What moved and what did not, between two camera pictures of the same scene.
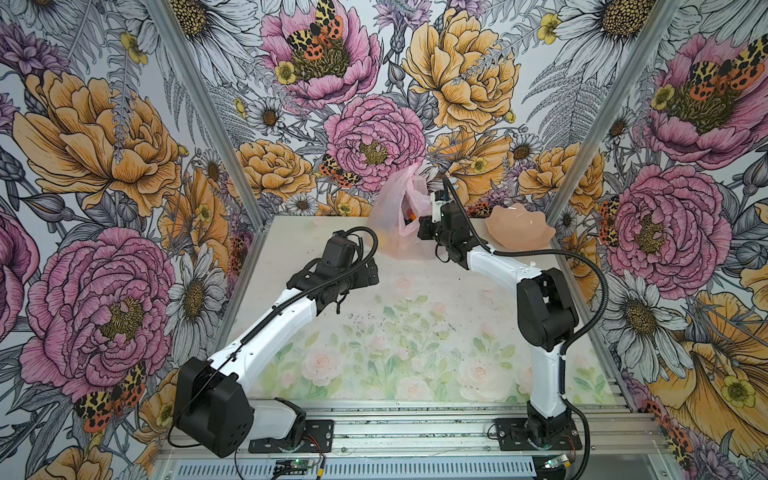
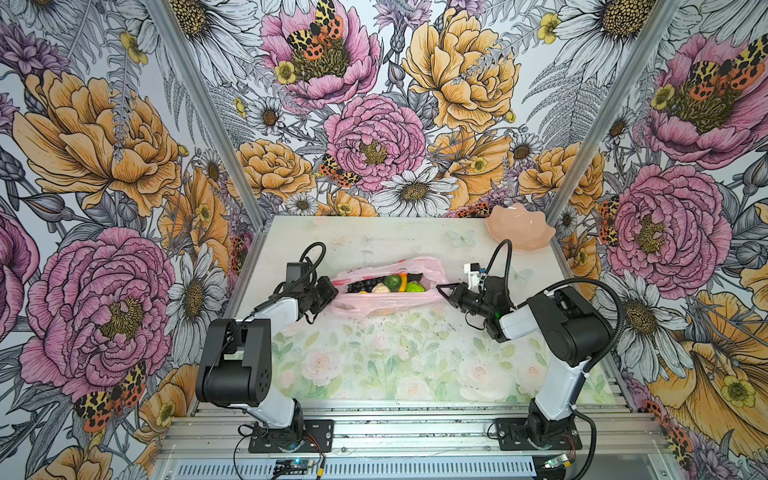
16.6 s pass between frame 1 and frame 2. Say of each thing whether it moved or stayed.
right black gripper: moved
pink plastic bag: moved
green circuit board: stayed
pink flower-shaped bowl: stayed
